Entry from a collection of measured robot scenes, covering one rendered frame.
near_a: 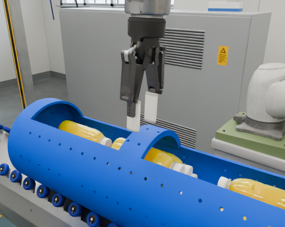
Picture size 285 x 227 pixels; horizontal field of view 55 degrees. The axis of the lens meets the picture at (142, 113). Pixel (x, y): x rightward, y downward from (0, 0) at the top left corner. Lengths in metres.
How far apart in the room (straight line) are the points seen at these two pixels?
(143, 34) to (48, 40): 5.48
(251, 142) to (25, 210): 0.87
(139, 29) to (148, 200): 0.35
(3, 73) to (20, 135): 4.78
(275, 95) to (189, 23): 1.33
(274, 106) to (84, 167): 0.74
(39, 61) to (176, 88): 3.98
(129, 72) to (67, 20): 2.83
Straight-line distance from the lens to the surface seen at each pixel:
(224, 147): 1.19
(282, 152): 1.13
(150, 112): 0.63
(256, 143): 1.15
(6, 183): 1.15
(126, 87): 0.53
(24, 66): 1.60
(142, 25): 0.53
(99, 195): 0.70
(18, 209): 1.12
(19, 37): 1.58
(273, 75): 1.13
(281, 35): 3.39
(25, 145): 0.89
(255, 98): 1.16
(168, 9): 0.55
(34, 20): 5.91
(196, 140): 2.53
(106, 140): 0.88
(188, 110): 2.46
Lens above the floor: 1.55
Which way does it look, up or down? 23 degrees down
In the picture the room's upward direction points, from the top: straight up
